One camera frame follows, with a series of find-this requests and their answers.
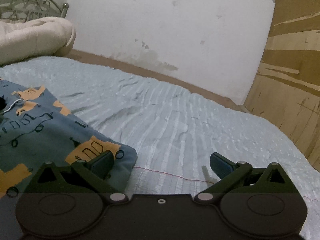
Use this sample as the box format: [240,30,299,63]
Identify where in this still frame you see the blue orange printed pants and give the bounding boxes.
[1,80,137,197]

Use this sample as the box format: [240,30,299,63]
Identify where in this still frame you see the light blue bed sheet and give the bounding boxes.
[1,56,319,239]

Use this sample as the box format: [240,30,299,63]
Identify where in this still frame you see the cream folded comforter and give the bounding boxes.
[1,17,76,65]

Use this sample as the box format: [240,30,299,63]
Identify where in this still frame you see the metal bed headboard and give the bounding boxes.
[1,0,69,23]

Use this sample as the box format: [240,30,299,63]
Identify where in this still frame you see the brown wooden bed frame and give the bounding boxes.
[65,49,249,113]

